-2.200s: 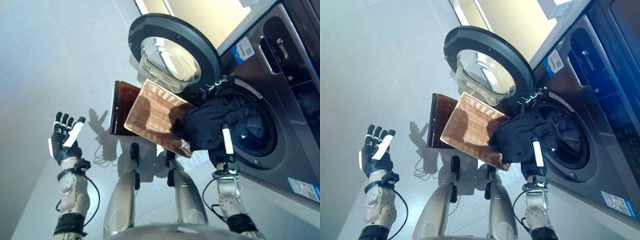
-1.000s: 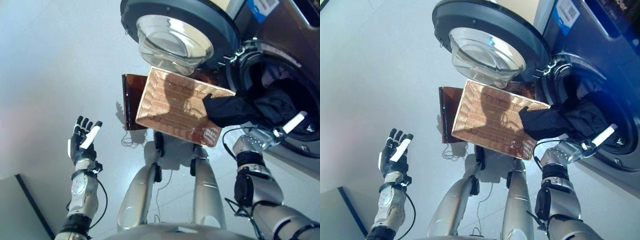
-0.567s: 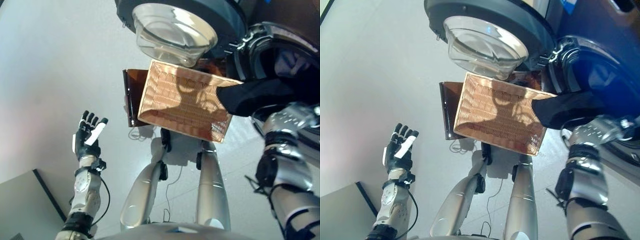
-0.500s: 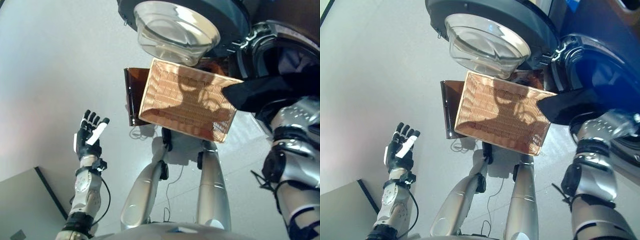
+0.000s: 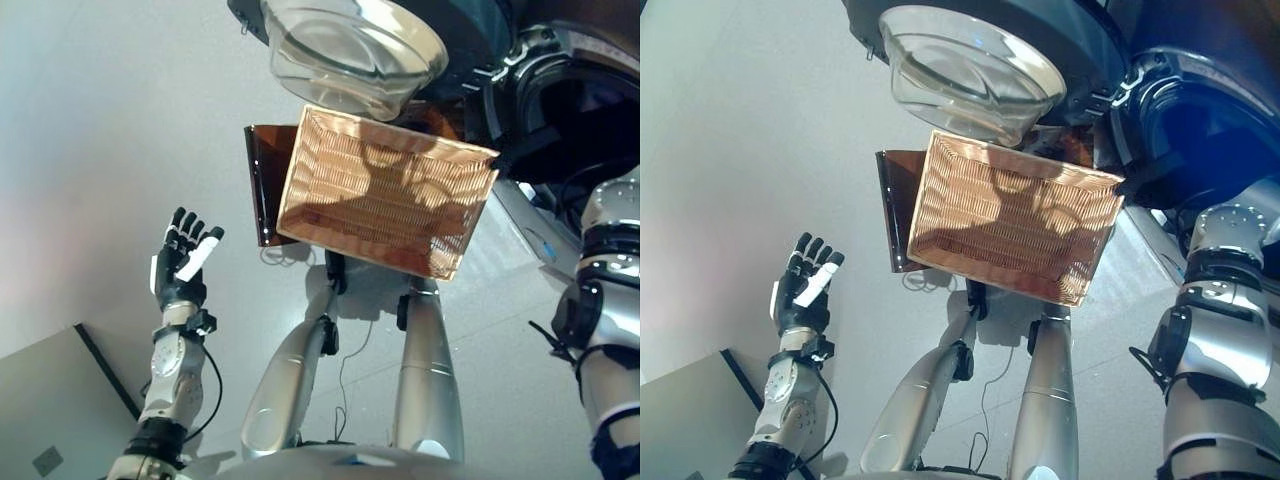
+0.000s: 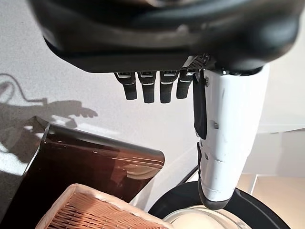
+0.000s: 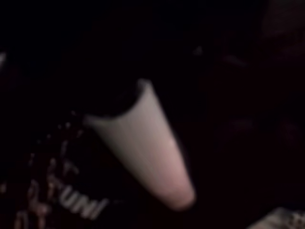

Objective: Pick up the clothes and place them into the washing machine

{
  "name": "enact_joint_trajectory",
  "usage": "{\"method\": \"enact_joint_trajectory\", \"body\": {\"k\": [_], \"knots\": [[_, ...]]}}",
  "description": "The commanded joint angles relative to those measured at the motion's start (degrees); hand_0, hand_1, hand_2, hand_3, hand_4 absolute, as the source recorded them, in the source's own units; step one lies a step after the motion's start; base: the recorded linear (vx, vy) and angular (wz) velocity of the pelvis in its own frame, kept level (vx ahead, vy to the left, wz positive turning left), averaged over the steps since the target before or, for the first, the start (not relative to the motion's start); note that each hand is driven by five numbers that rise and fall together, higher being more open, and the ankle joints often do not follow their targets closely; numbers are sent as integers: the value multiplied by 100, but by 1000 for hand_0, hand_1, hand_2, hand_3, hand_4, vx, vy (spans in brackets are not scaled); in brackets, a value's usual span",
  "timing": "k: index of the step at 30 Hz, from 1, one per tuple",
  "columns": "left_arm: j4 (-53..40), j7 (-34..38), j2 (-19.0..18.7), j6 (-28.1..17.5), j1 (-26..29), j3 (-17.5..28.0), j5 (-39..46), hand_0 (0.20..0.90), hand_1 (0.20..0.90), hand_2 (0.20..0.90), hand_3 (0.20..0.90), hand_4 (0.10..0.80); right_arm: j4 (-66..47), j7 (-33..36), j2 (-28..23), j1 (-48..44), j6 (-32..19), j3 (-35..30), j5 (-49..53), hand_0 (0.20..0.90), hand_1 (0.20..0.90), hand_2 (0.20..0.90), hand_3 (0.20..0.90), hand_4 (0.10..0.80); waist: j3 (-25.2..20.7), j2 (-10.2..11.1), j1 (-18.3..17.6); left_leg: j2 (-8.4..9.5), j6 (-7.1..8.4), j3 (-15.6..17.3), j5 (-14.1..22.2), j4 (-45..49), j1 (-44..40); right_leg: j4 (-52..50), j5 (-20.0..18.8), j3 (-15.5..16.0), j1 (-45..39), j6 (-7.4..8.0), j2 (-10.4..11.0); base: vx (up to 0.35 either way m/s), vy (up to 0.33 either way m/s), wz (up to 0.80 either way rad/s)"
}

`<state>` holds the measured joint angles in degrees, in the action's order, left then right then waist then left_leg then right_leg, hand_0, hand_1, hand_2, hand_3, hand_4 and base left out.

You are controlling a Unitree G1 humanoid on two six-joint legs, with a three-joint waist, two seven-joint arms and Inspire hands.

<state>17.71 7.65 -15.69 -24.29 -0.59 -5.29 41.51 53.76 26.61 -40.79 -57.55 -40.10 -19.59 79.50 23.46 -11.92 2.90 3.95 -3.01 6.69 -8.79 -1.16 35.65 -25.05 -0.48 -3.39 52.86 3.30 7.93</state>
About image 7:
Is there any black garment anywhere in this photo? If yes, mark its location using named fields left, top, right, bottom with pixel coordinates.
left=0, top=47, right=305, bottom=229

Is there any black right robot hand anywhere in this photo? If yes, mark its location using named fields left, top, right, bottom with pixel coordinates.
left=0, top=0, right=263, bottom=212

